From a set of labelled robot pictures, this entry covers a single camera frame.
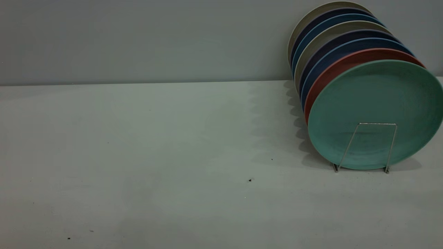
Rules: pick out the green plate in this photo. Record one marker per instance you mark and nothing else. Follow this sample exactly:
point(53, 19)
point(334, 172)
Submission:
point(373, 97)

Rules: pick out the red plate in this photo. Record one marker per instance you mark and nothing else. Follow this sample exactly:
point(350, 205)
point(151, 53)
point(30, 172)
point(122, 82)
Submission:
point(311, 86)

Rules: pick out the navy plate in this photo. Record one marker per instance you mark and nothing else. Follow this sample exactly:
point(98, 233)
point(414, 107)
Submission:
point(306, 27)
point(309, 58)

